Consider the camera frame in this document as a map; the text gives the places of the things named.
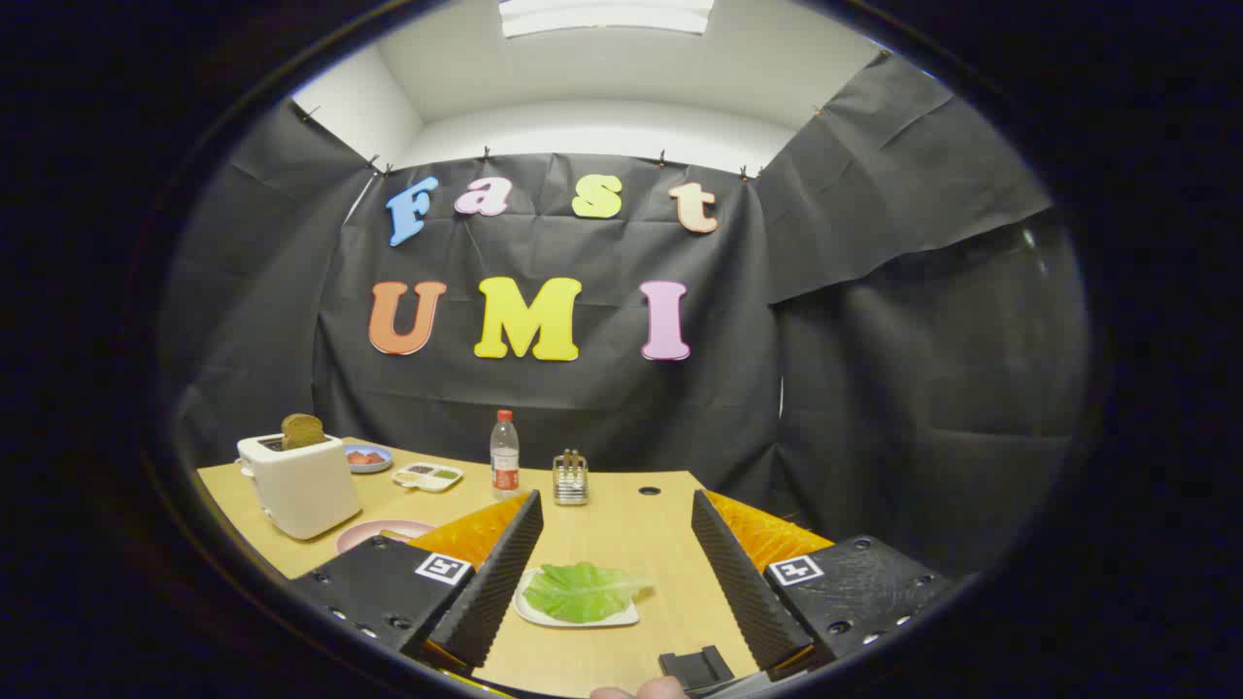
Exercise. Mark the white divided condiment tray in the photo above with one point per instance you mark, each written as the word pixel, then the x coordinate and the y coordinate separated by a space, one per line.
pixel 427 484

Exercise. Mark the pink plate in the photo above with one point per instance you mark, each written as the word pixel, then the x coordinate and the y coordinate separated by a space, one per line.
pixel 379 530

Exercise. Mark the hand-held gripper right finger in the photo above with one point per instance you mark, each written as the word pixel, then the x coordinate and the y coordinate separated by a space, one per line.
pixel 743 592

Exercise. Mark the green lettuce leaf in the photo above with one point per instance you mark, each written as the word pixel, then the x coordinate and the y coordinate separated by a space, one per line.
pixel 583 592

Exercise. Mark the ceiling light panel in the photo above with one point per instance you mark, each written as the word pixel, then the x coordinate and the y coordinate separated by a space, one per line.
pixel 602 15

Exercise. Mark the blue plate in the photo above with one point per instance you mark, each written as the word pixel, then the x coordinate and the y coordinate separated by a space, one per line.
pixel 385 464

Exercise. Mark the white toaster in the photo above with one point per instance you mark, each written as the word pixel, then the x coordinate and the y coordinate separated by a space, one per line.
pixel 301 490

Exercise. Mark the brown bread slice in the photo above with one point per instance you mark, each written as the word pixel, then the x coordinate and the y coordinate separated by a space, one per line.
pixel 303 431

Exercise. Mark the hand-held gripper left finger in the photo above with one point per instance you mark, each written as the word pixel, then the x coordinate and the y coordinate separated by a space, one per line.
pixel 495 592

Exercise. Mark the white rectangular plate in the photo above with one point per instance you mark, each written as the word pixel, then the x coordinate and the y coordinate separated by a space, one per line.
pixel 623 617

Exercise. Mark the red meat pieces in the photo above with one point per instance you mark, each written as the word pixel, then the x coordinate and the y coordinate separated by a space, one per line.
pixel 366 457

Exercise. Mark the clear red-capped water bottle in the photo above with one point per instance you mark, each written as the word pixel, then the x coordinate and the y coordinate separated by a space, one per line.
pixel 504 456

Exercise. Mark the black backdrop cloth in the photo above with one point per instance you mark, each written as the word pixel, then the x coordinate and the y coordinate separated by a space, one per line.
pixel 583 408

